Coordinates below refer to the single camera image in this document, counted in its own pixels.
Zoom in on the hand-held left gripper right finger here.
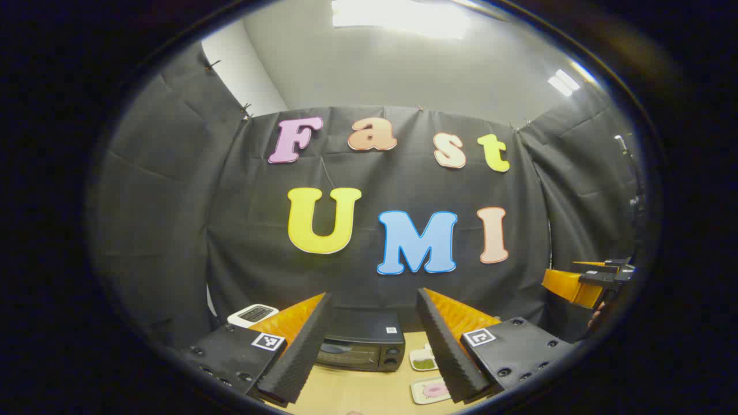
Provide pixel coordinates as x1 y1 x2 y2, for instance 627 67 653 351
416 288 577 404

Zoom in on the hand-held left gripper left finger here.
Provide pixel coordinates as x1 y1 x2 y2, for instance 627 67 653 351
179 292 334 405

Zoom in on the white square plate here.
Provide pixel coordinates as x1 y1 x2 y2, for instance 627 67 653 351
411 376 453 405

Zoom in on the black electric oven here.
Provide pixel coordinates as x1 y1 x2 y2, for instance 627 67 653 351
316 308 406 372

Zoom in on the white divided bean dish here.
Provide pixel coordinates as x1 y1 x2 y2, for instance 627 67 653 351
409 344 440 372

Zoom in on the white toaster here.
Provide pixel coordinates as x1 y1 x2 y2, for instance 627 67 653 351
227 304 280 329

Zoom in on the black backdrop cloth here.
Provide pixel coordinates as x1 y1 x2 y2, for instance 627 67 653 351
86 43 641 352

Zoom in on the small ceiling light panel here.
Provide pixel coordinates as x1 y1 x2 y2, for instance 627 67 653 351
548 69 581 97

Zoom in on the large ceiling light panel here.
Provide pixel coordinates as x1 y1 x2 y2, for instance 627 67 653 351
332 0 472 40

